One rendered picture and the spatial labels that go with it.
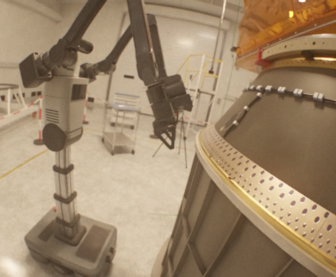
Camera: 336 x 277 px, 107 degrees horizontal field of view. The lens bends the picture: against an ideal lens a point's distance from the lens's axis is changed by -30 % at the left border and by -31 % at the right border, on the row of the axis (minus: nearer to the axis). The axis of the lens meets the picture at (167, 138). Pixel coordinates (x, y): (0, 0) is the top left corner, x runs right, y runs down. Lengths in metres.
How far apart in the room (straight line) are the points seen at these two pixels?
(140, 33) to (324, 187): 0.67
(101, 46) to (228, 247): 9.01
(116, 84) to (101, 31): 2.80
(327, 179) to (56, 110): 1.04
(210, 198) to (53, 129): 0.79
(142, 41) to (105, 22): 8.90
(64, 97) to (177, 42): 7.72
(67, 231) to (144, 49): 1.24
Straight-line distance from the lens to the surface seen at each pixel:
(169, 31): 8.55
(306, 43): 0.77
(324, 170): 0.50
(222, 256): 0.65
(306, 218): 0.45
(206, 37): 8.61
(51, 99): 0.93
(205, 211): 0.73
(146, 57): 0.58
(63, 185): 1.15
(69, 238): 1.43
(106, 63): 1.10
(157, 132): 0.54
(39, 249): 1.47
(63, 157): 1.07
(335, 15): 0.81
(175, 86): 0.57
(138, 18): 0.64
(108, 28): 9.29
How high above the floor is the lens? 1.39
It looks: 16 degrees down
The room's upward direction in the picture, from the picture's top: 12 degrees clockwise
